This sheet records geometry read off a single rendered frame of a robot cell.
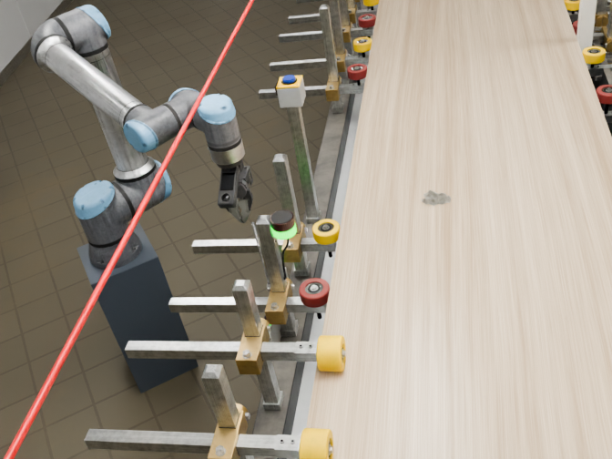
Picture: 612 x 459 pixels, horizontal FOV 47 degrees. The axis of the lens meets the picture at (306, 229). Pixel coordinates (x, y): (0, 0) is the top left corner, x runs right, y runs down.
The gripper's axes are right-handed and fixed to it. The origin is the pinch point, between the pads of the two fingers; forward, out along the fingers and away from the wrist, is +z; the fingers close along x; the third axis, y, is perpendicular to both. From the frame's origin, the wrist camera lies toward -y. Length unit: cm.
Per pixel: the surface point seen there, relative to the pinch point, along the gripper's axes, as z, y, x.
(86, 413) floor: 97, 2, 85
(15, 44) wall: 83, 348, 288
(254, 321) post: -5.2, -44.1, -13.8
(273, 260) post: -1.5, -19.1, -13.0
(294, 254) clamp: 11.8, -1.4, -13.5
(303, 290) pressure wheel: 6.0, -22.5, -20.3
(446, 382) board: 7, -51, -56
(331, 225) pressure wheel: 6.2, 4.6, -24.2
